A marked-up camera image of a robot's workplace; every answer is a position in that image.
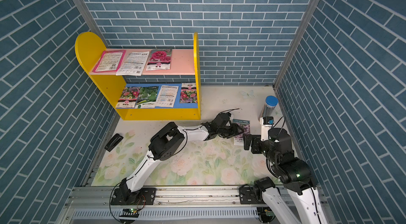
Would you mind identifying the pink-bordered seed bag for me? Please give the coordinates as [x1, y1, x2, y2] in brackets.
[93, 49, 126, 73]

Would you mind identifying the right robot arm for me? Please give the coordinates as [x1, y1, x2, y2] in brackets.
[243, 127, 328, 224]

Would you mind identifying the white back-side seed bag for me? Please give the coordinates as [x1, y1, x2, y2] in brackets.
[155, 85, 179, 108]

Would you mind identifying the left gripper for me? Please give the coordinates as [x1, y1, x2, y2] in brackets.
[215, 124, 244, 139]

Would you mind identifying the small black box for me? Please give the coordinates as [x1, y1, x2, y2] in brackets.
[104, 133, 124, 152]

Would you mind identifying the candy chrysanthemum seed bag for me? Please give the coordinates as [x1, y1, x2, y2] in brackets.
[115, 87, 140, 109]

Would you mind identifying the yellow wooden shelf unit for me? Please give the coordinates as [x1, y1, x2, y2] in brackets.
[75, 32, 202, 120]

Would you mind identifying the purple flower seed bag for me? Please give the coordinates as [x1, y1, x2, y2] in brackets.
[233, 119, 250, 146]

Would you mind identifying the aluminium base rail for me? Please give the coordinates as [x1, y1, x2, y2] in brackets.
[55, 185, 334, 224]

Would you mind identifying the floral table mat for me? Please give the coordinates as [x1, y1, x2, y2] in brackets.
[92, 86, 274, 186]

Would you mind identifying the colourful flower seed bag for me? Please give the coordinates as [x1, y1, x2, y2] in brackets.
[180, 83, 197, 103]

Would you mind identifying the red peony seed bag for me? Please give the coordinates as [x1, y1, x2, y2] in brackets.
[146, 49, 172, 71]

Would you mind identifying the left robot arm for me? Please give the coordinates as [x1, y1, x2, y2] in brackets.
[110, 111, 244, 206]

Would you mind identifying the green gourd seed bag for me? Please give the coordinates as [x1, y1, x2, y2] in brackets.
[135, 86, 159, 109]

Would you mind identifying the white text gourd seed bag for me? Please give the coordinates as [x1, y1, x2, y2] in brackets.
[115, 51, 150, 76]

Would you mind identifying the steel bottle blue cap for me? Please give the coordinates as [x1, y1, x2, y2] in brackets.
[259, 96, 279, 119]

